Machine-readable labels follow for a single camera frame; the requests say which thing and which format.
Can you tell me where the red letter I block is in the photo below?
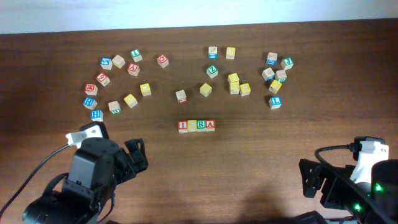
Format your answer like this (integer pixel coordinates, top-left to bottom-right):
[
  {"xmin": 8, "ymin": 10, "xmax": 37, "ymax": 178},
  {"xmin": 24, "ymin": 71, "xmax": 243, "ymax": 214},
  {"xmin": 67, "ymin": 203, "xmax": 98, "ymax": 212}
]
[{"xmin": 178, "ymin": 121, "xmax": 188, "ymax": 133}]

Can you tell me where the yellow letter C block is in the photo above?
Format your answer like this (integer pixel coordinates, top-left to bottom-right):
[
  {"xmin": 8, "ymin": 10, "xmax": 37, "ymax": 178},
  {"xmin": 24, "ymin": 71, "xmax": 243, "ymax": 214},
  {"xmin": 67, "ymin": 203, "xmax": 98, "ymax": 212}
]
[{"xmin": 187, "ymin": 120, "xmax": 197, "ymax": 132}]

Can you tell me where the green letter R block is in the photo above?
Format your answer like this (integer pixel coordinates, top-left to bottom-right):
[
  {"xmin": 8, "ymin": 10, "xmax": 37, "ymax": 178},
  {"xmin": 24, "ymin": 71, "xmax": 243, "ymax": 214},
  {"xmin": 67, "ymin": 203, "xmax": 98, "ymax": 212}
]
[{"xmin": 197, "ymin": 119, "xmax": 206, "ymax": 132}]

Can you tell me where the red letter a block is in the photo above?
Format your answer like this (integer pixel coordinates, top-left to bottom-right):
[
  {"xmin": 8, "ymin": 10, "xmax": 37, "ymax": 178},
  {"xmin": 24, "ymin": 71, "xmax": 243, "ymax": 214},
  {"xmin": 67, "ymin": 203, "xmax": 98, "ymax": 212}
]
[
  {"xmin": 127, "ymin": 63, "xmax": 140, "ymax": 76},
  {"xmin": 205, "ymin": 119, "xmax": 216, "ymax": 132}
]

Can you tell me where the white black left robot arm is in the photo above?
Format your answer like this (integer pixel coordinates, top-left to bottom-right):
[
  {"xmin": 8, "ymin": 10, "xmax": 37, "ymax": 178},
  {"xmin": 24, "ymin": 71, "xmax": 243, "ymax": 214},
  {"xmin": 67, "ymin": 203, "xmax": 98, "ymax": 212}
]
[{"xmin": 22, "ymin": 121, "xmax": 148, "ymax": 223}]

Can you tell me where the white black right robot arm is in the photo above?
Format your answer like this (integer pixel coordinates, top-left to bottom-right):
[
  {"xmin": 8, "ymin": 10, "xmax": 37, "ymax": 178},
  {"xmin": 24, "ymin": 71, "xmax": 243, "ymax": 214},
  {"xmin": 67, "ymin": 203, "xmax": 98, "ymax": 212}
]
[{"xmin": 298, "ymin": 136, "xmax": 397, "ymax": 223}]

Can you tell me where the blue letter H block lower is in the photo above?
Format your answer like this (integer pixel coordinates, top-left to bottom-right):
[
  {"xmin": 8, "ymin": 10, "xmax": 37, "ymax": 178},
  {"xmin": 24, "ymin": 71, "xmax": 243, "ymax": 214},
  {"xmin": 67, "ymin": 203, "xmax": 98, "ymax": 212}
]
[{"xmin": 90, "ymin": 110, "xmax": 104, "ymax": 122}]

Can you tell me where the blue letter h block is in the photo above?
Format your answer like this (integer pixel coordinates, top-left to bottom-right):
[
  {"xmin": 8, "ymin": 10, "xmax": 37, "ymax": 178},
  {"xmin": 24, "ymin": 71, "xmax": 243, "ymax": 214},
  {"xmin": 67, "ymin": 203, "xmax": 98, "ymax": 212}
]
[
  {"xmin": 83, "ymin": 96, "xmax": 98, "ymax": 110},
  {"xmin": 90, "ymin": 110, "xmax": 104, "ymax": 122}
]

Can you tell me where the wooden block green side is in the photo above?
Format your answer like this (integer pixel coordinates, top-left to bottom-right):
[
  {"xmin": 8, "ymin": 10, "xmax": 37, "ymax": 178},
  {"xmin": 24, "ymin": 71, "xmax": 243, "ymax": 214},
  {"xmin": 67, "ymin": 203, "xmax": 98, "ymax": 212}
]
[{"xmin": 108, "ymin": 101, "xmax": 121, "ymax": 114}]

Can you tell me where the yellow block lower left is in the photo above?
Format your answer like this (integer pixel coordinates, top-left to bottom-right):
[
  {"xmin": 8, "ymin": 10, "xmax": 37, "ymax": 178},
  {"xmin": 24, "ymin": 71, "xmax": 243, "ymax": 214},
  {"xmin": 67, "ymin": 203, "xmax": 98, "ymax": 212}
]
[{"xmin": 124, "ymin": 94, "xmax": 138, "ymax": 108}]

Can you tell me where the blue letter H block upper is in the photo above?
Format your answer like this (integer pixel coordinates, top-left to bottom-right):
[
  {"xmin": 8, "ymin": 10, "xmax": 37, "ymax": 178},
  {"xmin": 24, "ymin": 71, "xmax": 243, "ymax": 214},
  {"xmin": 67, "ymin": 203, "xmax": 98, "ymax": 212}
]
[{"xmin": 83, "ymin": 96, "xmax": 98, "ymax": 110}]

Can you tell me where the yellow block centre left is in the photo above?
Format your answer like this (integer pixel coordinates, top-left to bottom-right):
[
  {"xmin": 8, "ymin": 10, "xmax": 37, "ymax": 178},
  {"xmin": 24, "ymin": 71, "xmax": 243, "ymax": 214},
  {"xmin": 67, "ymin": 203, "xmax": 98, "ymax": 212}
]
[{"xmin": 140, "ymin": 83, "xmax": 152, "ymax": 96}]

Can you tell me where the red letter M block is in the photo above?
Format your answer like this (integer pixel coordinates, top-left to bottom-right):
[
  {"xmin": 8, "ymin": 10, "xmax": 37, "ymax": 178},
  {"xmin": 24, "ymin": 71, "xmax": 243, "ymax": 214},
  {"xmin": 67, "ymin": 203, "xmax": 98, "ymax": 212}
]
[{"xmin": 84, "ymin": 83, "xmax": 98, "ymax": 96}]

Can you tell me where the red number six block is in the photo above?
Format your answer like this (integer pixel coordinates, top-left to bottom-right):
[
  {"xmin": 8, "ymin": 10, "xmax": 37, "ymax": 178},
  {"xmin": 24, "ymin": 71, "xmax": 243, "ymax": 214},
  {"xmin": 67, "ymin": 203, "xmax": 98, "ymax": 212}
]
[{"xmin": 96, "ymin": 72, "xmax": 111, "ymax": 86}]

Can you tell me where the blue number five block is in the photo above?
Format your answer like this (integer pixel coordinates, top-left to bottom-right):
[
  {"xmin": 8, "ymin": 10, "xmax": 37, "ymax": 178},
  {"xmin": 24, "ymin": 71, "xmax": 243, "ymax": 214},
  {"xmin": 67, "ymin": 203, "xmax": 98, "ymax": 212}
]
[{"xmin": 100, "ymin": 57, "xmax": 113, "ymax": 70}]

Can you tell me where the plain wooden block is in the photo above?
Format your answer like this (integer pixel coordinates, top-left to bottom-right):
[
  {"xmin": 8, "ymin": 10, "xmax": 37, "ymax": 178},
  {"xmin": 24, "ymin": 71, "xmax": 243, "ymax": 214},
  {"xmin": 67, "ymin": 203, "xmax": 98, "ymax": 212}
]
[{"xmin": 112, "ymin": 55, "xmax": 126, "ymax": 68}]

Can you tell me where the blue letter L block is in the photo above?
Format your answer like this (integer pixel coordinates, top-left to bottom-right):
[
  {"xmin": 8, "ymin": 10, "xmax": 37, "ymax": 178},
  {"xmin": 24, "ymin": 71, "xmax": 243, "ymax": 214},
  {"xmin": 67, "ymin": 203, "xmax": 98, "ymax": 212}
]
[{"xmin": 269, "ymin": 96, "xmax": 282, "ymax": 110}]

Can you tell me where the red letter C block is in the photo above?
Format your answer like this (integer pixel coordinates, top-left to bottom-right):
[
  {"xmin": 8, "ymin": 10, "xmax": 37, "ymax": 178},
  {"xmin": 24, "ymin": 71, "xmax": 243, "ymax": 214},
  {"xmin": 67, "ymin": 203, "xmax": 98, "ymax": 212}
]
[{"xmin": 157, "ymin": 55, "xmax": 169, "ymax": 68}]

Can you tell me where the green letter L block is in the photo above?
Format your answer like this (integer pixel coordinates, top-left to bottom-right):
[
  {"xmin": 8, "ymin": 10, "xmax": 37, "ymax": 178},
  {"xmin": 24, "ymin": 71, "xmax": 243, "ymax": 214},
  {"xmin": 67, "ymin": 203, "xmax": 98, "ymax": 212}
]
[{"xmin": 130, "ymin": 49, "xmax": 142, "ymax": 62}]

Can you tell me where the yellow block far right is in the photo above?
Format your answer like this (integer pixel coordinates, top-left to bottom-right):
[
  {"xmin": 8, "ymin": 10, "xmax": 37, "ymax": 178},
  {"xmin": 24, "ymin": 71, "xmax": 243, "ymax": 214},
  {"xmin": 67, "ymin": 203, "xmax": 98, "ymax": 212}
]
[{"xmin": 269, "ymin": 80, "xmax": 282, "ymax": 94}]

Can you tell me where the green letter Z block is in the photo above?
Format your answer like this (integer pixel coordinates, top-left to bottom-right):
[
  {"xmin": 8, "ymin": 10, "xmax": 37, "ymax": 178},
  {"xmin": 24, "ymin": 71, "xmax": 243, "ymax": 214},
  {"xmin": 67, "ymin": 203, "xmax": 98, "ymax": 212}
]
[{"xmin": 206, "ymin": 65, "xmax": 218, "ymax": 78}]

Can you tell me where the wooden block green edge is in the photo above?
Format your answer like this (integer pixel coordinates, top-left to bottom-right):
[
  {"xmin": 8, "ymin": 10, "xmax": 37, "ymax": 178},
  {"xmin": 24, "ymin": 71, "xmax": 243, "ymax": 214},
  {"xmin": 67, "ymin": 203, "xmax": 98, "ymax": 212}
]
[{"xmin": 275, "ymin": 70, "xmax": 287, "ymax": 83}]

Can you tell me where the yellow block lower cluster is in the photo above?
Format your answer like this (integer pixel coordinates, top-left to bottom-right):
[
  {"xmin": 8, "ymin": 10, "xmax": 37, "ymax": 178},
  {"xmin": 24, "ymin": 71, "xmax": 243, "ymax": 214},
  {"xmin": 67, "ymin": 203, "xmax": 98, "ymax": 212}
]
[{"xmin": 229, "ymin": 82, "xmax": 240, "ymax": 95}]

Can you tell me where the yellow block cluster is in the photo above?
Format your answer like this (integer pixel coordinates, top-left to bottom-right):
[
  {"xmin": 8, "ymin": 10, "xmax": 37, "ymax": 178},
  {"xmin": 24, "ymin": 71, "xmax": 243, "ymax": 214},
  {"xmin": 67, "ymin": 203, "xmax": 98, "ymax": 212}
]
[
  {"xmin": 228, "ymin": 73, "xmax": 239, "ymax": 83},
  {"xmin": 229, "ymin": 82, "xmax": 240, "ymax": 95},
  {"xmin": 239, "ymin": 83, "xmax": 251, "ymax": 96}
]

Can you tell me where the wooden block blue edge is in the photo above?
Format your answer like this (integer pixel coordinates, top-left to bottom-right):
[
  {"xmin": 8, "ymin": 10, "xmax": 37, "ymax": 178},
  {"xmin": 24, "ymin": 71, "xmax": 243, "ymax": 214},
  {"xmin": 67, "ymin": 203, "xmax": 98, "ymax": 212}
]
[{"xmin": 262, "ymin": 68, "xmax": 275, "ymax": 82}]

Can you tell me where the green letter J block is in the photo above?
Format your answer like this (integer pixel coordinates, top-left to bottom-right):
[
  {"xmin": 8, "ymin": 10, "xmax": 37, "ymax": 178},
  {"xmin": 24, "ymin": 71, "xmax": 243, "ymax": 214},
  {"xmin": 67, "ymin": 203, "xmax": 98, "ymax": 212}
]
[{"xmin": 281, "ymin": 57, "xmax": 294, "ymax": 70}]

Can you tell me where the yellow block right cluster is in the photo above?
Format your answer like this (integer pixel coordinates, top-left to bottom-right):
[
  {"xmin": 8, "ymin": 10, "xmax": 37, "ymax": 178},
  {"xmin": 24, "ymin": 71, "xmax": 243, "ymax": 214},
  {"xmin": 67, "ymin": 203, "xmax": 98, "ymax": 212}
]
[{"xmin": 239, "ymin": 83, "xmax": 251, "ymax": 96}]

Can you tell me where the yellow block upper cluster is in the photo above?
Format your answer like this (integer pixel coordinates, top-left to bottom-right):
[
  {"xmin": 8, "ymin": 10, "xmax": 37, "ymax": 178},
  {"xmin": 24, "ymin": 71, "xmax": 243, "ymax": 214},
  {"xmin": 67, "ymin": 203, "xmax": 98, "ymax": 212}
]
[{"xmin": 228, "ymin": 73, "xmax": 239, "ymax": 83}]

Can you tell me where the wooden block blue side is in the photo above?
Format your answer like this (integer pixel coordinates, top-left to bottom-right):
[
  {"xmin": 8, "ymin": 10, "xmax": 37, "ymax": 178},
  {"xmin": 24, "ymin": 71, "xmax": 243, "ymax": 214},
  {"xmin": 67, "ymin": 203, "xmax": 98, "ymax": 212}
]
[{"xmin": 208, "ymin": 46, "xmax": 218, "ymax": 59}]

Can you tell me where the wooden block blue picture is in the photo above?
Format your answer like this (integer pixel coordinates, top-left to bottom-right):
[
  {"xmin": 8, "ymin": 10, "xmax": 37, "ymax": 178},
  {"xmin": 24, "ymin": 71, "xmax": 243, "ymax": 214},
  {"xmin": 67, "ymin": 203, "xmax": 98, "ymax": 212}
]
[{"xmin": 266, "ymin": 52, "xmax": 277, "ymax": 65}]

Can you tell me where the yellow block top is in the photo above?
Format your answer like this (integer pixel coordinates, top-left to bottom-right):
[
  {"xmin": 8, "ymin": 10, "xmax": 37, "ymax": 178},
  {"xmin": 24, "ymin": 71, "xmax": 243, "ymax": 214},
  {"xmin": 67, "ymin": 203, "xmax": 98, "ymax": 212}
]
[{"xmin": 226, "ymin": 47, "xmax": 236, "ymax": 60}]

